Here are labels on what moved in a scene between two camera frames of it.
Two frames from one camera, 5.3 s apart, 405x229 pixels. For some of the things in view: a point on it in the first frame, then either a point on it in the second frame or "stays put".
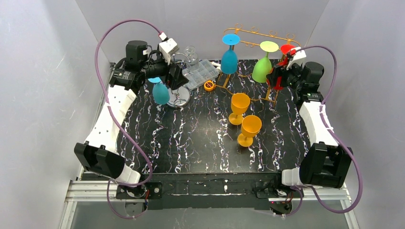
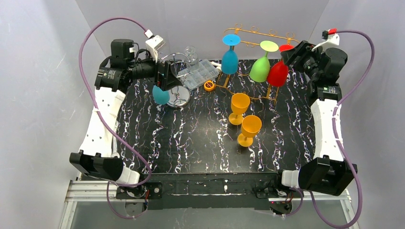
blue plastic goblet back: [229, 59] stays put
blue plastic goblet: [160, 91] stays put
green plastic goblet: [263, 66] stays put
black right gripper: [282, 73] → [302, 57]
